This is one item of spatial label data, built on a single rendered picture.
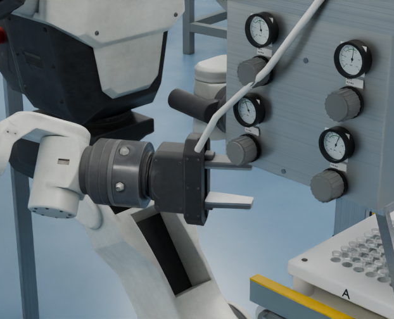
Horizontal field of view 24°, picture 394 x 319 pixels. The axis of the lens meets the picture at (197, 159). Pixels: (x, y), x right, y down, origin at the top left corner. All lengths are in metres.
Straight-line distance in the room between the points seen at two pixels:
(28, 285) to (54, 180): 1.48
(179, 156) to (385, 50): 0.35
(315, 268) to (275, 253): 1.94
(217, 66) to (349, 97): 0.56
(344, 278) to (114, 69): 0.53
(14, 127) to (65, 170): 0.08
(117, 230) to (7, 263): 1.61
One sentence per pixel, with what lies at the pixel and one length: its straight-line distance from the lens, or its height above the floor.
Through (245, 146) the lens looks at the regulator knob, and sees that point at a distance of 1.05.
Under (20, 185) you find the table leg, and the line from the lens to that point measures 2.53.
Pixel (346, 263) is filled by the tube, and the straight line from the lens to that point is 1.16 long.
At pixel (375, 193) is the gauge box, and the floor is 1.06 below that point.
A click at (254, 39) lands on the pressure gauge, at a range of 1.01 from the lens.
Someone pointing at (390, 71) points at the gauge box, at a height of 1.20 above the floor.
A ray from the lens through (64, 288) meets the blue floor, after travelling 2.91.
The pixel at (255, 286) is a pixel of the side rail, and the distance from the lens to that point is 1.19.
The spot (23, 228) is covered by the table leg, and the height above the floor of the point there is 0.32.
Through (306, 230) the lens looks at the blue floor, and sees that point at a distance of 3.25.
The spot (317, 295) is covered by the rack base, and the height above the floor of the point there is 0.86.
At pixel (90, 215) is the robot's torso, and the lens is 1.53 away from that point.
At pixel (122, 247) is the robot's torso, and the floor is 0.76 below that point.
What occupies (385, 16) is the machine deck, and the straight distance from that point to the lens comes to 0.92.
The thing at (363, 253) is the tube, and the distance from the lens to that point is 1.18.
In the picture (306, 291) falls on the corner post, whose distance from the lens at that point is 1.18.
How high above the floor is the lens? 1.46
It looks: 23 degrees down
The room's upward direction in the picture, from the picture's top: straight up
